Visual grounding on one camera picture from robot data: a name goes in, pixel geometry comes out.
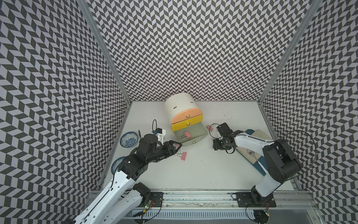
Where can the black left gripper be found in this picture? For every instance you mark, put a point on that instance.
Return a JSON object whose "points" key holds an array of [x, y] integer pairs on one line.
{"points": [[172, 151]]}

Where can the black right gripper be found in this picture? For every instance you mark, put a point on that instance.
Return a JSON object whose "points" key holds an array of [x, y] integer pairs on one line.
{"points": [[216, 145]]}

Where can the pink binder clip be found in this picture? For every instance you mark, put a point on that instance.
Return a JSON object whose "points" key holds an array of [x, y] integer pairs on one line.
{"points": [[186, 134], [209, 128], [182, 156]]}

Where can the green bottom drawer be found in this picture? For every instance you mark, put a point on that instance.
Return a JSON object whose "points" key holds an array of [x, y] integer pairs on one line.
{"points": [[191, 134]]}

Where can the yellow drawer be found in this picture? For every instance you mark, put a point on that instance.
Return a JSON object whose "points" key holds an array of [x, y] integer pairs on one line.
{"points": [[187, 123]]}

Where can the orange top drawer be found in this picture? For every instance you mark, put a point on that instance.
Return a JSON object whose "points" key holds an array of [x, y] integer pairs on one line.
{"points": [[186, 114]]}

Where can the white round drawer cabinet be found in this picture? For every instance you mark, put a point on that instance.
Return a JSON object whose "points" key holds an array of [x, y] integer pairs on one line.
{"points": [[178, 103]]}

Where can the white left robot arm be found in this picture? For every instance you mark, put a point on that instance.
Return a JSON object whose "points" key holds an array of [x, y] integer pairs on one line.
{"points": [[123, 193]]}

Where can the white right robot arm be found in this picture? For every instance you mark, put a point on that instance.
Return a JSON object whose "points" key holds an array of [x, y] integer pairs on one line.
{"points": [[281, 163]]}

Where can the metal spoon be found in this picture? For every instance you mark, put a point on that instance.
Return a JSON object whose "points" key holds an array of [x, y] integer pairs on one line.
{"points": [[250, 152]]}

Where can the beige cloth napkin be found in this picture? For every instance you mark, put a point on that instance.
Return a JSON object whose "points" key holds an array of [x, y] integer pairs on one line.
{"points": [[250, 145]]}

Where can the blue patterned bowl far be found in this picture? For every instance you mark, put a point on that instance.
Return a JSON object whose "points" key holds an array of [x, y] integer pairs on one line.
{"points": [[129, 139]]}

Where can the blue patterned bowl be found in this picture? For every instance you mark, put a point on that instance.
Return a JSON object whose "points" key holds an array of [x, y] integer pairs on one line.
{"points": [[115, 164], [129, 139]]}

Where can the blue patterned bowl near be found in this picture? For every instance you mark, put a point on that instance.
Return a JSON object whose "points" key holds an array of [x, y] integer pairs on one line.
{"points": [[115, 164]]}

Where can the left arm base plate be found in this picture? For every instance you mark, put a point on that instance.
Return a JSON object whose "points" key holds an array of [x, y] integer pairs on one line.
{"points": [[154, 199]]}

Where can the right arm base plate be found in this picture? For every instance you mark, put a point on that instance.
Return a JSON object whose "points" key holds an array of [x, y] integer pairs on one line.
{"points": [[252, 199]]}

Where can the aluminium front rail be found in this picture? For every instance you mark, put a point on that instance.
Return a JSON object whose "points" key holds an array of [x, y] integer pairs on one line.
{"points": [[233, 199]]}

